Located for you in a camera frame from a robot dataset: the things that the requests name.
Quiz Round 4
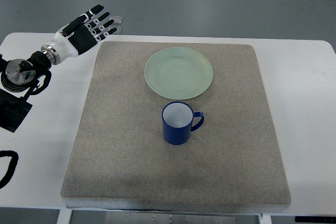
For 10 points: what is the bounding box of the light green plate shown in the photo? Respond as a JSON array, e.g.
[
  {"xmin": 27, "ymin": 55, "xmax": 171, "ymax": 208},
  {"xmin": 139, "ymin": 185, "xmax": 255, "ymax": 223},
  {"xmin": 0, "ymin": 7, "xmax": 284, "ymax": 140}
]
[{"xmin": 144, "ymin": 47, "xmax": 214, "ymax": 100}]

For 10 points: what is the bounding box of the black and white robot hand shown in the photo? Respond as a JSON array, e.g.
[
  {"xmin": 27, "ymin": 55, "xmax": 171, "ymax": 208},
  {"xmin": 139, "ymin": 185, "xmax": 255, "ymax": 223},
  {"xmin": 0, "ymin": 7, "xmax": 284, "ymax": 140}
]
[{"xmin": 41, "ymin": 5, "xmax": 121, "ymax": 65}]

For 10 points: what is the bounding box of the blue enamel mug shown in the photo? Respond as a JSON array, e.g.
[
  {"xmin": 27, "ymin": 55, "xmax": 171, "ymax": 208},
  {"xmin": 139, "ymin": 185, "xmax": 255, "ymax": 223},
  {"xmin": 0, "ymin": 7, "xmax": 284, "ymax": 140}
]
[{"xmin": 161, "ymin": 101, "xmax": 204, "ymax": 145}]

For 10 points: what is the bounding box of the black cable loop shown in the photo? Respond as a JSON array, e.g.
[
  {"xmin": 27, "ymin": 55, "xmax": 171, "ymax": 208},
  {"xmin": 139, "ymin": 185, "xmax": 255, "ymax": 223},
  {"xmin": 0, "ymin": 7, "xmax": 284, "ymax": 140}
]
[{"xmin": 0, "ymin": 150, "xmax": 19, "ymax": 189}]

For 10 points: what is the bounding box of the lower floor outlet cover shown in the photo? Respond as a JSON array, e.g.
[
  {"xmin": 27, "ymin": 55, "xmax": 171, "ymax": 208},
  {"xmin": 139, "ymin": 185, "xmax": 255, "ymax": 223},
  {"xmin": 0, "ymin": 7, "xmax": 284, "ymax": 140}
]
[{"xmin": 111, "ymin": 27, "xmax": 122, "ymax": 35}]

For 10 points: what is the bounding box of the metal table frame bar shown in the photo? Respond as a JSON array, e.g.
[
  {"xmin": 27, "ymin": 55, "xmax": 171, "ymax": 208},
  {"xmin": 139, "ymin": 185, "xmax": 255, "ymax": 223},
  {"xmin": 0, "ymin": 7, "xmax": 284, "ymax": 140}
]
[{"xmin": 105, "ymin": 212, "xmax": 237, "ymax": 223}]

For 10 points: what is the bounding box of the floor outlet cover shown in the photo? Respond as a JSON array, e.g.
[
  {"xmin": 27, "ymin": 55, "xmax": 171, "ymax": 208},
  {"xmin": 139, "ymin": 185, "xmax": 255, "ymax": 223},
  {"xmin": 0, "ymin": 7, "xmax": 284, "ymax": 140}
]
[
  {"xmin": 111, "ymin": 27, "xmax": 122, "ymax": 35},
  {"xmin": 109, "ymin": 16, "xmax": 123, "ymax": 25}
]

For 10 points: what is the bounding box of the upper floor outlet cover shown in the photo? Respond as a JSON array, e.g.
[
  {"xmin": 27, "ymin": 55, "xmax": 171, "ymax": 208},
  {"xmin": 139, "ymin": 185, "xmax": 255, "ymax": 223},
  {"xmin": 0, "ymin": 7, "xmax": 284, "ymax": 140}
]
[{"xmin": 109, "ymin": 16, "xmax": 123, "ymax": 25}]

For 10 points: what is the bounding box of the beige felt mat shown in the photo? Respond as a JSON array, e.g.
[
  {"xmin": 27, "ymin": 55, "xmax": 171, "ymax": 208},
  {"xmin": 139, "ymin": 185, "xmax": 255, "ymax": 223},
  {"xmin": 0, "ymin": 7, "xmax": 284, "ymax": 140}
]
[{"xmin": 61, "ymin": 41, "xmax": 291, "ymax": 211}]

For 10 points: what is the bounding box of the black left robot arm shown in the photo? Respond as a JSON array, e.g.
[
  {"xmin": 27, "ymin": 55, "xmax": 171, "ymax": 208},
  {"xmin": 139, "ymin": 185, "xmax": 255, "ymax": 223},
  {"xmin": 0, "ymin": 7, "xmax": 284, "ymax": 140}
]
[{"xmin": 1, "ymin": 51, "xmax": 51, "ymax": 133}]

